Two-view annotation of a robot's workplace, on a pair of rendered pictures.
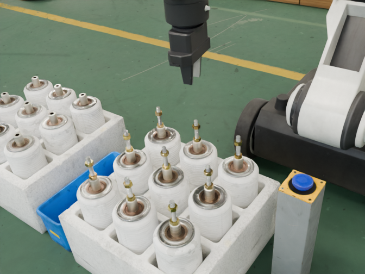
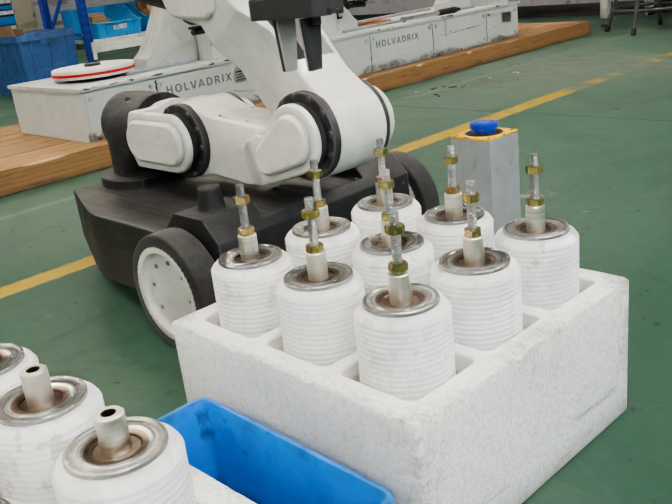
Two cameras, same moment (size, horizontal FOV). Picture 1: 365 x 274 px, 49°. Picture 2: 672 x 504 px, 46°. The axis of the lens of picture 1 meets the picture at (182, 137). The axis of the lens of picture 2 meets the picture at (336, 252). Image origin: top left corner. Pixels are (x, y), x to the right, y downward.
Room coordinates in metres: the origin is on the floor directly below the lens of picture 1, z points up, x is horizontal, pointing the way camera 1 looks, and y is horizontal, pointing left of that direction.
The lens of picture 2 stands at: (0.66, 0.92, 0.56)
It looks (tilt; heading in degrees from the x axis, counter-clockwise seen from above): 20 degrees down; 277
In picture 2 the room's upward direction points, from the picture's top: 7 degrees counter-clockwise
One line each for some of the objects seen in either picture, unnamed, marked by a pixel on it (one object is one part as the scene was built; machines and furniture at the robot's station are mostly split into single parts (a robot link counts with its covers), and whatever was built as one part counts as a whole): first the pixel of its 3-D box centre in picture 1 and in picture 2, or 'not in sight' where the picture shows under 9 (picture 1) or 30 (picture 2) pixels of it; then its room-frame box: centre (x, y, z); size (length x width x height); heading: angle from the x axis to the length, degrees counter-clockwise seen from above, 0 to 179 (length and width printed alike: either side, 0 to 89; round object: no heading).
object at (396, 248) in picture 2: (91, 170); (396, 249); (0.68, 0.21, 0.30); 0.01 x 0.01 x 0.08
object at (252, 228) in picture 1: (174, 223); (403, 366); (0.69, 0.04, 0.09); 0.39 x 0.39 x 0.18; 49
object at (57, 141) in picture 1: (62, 146); (65, 492); (0.98, 0.37, 0.16); 0.10 x 0.10 x 0.18
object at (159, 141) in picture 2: not in sight; (195, 132); (1.09, -0.62, 0.28); 0.21 x 0.20 x 0.13; 139
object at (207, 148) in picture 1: (197, 149); (321, 228); (0.79, -0.04, 0.25); 0.08 x 0.08 x 0.01
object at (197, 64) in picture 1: (195, 62); (284, 44); (0.80, -0.05, 0.48); 0.03 x 0.02 x 0.06; 59
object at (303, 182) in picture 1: (302, 183); (483, 128); (0.56, -0.22, 0.32); 0.04 x 0.04 x 0.02
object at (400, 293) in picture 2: (95, 183); (399, 288); (0.68, 0.21, 0.26); 0.02 x 0.02 x 0.03
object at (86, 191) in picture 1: (96, 187); (401, 300); (0.68, 0.21, 0.25); 0.08 x 0.08 x 0.01
